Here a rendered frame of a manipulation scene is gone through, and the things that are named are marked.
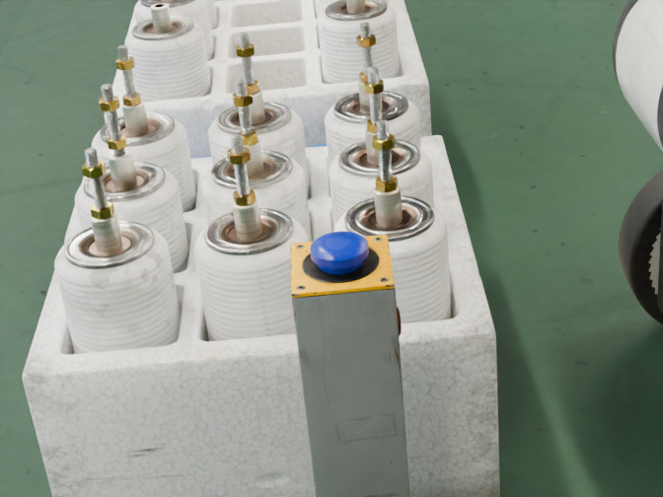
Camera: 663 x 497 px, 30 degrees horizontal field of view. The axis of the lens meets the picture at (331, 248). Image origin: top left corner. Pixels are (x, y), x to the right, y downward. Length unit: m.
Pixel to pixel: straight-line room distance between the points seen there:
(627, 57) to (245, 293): 0.36
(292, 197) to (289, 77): 0.51
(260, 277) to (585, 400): 0.39
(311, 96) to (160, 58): 0.19
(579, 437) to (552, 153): 0.61
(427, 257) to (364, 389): 0.18
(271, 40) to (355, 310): 0.92
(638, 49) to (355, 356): 0.29
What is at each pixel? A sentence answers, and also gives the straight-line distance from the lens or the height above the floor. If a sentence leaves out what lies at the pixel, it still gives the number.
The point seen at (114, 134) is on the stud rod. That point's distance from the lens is 1.13.
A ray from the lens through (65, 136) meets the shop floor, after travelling 1.93.
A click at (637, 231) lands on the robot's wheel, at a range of 1.25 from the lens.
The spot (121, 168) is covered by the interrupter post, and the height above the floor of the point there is 0.27.
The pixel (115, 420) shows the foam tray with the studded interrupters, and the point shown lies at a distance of 1.06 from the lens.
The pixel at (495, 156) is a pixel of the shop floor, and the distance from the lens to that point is 1.71.
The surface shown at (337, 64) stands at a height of 0.20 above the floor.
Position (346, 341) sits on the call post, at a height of 0.27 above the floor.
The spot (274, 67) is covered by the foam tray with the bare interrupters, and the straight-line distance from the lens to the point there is 1.61.
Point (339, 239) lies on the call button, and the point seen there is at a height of 0.33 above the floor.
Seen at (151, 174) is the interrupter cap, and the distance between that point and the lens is 1.16.
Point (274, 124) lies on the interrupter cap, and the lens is 1.23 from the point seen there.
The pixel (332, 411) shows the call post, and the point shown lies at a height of 0.21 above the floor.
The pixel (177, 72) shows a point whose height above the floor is 0.21.
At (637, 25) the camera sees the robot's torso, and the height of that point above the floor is 0.43.
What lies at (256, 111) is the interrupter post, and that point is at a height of 0.26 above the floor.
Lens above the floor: 0.75
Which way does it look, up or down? 30 degrees down
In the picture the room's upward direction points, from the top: 6 degrees counter-clockwise
